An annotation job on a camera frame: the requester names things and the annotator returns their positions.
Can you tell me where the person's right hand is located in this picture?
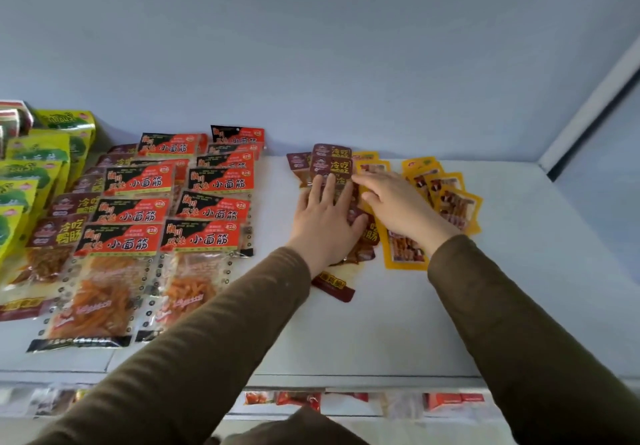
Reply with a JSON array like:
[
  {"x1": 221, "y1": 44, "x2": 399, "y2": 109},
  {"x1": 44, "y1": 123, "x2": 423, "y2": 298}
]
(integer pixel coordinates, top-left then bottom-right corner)
[{"x1": 351, "y1": 171, "x2": 463, "y2": 260}]

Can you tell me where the person's left hand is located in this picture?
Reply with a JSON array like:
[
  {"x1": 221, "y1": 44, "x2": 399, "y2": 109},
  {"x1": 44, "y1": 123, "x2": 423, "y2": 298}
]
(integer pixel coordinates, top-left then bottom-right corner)
[{"x1": 285, "y1": 174, "x2": 370, "y2": 279}]

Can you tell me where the row of orange clear snacks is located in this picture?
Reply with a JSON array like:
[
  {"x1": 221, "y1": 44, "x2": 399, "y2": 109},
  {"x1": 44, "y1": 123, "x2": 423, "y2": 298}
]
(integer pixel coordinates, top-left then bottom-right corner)
[{"x1": 375, "y1": 155, "x2": 483, "y2": 272}]

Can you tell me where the stack of maroon snacks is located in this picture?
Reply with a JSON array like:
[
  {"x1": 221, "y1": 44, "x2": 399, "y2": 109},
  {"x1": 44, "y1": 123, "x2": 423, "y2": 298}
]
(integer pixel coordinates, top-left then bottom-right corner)
[{"x1": 286, "y1": 143, "x2": 381, "y2": 266}]

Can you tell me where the white metal shelf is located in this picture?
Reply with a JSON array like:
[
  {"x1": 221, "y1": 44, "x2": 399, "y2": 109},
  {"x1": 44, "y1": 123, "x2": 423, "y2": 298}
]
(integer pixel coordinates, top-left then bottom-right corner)
[{"x1": 0, "y1": 0, "x2": 640, "y2": 445}]

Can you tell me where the black red noodle snack packet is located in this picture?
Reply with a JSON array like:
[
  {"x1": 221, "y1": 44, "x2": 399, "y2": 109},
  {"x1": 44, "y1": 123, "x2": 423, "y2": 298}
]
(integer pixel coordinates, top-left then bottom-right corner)
[
  {"x1": 196, "y1": 153, "x2": 256, "y2": 170},
  {"x1": 27, "y1": 223, "x2": 166, "y2": 353},
  {"x1": 129, "y1": 158, "x2": 191, "y2": 168},
  {"x1": 135, "y1": 218, "x2": 255, "y2": 343},
  {"x1": 103, "y1": 164, "x2": 176, "y2": 198},
  {"x1": 137, "y1": 133, "x2": 209, "y2": 157}
]

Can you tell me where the row of dark red snacks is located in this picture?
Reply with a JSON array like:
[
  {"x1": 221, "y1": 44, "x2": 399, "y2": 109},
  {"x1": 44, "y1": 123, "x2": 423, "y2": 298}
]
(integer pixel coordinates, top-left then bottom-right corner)
[{"x1": 275, "y1": 391, "x2": 370, "y2": 413}]

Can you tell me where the pile of yellow snack packets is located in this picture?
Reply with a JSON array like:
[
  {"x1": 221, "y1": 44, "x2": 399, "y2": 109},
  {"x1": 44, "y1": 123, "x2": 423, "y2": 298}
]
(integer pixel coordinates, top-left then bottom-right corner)
[{"x1": 0, "y1": 109, "x2": 97, "y2": 210}]

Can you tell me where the white purple snack packet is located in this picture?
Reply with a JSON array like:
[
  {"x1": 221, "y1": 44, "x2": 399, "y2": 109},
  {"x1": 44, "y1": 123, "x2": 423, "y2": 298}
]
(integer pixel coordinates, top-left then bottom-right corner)
[{"x1": 29, "y1": 388, "x2": 76, "y2": 416}]

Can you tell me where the pile of red snack packets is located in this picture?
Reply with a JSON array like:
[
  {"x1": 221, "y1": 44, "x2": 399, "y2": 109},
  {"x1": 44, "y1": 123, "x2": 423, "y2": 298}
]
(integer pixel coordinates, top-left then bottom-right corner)
[{"x1": 0, "y1": 101, "x2": 35, "y2": 158}]

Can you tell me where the person's right forearm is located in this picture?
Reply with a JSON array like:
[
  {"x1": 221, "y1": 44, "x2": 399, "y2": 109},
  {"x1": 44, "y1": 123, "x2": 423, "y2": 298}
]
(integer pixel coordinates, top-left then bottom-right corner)
[{"x1": 427, "y1": 234, "x2": 640, "y2": 445}]

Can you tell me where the person's left forearm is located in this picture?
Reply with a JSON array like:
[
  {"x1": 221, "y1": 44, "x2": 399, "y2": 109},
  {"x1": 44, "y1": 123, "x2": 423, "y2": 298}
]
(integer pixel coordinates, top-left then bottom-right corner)
[{"x1": 29, "y1": 247, "x2": 313, "y2": 445}]

